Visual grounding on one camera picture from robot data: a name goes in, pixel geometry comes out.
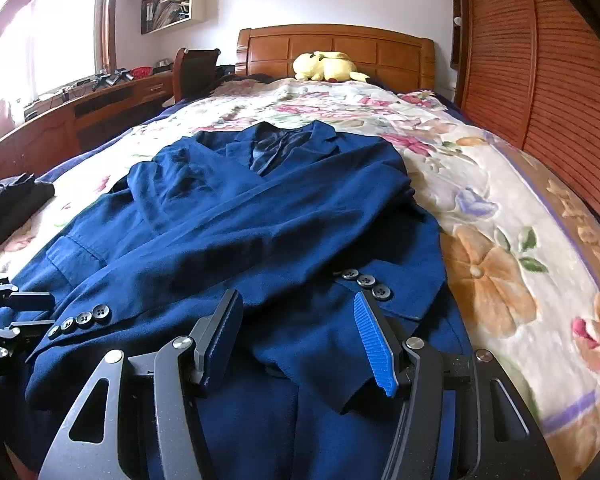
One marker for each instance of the floral blanket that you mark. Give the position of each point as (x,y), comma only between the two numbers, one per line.
(505,185)

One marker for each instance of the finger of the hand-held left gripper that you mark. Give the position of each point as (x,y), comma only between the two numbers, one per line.
(25,301)
(10,337)

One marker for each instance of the red basket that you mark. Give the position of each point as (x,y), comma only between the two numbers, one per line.
(140,72)

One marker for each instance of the wooden desk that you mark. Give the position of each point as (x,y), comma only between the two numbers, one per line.
(35,140)

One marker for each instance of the yellow plush toy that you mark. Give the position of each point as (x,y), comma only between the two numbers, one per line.
(325,66)

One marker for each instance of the blue suit jacket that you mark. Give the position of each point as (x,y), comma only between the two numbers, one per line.
(280,220)

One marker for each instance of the wooden bed headboard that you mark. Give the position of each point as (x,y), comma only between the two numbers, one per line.
(380,52)

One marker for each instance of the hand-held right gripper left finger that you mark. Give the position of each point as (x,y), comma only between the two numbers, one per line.
(220,340)

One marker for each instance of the wooden chair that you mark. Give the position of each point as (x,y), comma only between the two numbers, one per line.
(197,75)

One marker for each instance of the window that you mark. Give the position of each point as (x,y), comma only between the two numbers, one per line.
(45,35)

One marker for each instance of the navy bed sheet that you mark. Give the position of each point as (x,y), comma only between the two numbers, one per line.
(95,147)

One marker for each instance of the black clothes pile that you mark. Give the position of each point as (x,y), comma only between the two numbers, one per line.
(10,210)

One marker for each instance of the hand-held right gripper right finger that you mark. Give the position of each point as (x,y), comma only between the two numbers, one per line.
(375,345)

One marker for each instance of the wooden slatted wardrobe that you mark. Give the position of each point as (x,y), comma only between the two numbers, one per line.
(530,60)

